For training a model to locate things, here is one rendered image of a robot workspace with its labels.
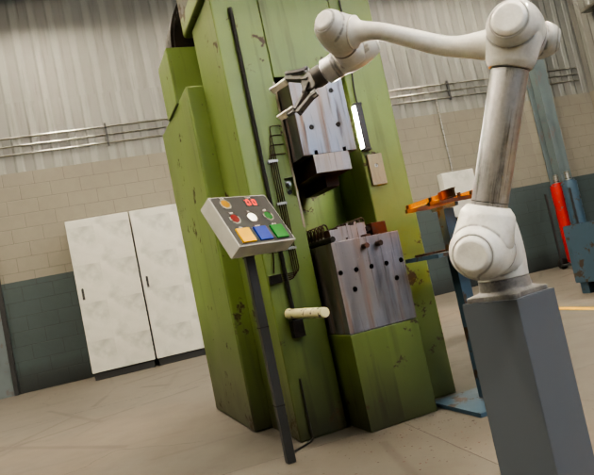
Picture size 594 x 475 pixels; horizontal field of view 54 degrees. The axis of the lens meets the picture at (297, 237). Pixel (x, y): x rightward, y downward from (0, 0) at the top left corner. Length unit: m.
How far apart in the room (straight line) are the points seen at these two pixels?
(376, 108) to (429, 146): 6.89
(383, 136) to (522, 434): 1.89
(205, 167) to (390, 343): 1.41
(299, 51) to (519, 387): 2.10
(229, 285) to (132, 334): 4.85
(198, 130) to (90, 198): 5.57
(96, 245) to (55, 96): 2.40
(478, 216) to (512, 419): 0.64
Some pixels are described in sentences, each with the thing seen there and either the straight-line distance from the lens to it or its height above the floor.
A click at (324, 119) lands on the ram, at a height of 1.54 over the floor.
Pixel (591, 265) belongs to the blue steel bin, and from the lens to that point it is 6.56.
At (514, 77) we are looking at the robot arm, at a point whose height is 1.19.
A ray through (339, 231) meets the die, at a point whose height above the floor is 0.97.
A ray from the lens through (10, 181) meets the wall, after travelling 9.04.
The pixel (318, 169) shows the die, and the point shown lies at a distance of 2.91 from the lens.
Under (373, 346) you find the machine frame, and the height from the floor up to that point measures 0.39.
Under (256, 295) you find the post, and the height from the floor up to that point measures 0.75.
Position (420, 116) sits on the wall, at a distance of 10.27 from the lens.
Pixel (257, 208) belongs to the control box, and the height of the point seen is 1.13.
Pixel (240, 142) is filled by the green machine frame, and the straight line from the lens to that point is 2.96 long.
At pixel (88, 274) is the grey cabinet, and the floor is 1.37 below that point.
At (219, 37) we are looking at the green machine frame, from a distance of 3.14.
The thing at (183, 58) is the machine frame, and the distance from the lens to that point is 3.81.
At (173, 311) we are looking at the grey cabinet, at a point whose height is 0.67.
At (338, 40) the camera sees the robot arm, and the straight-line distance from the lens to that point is 1.92.
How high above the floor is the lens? 0.80
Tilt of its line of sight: 4 degrees up
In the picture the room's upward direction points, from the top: 12 degrees counter-clockwise
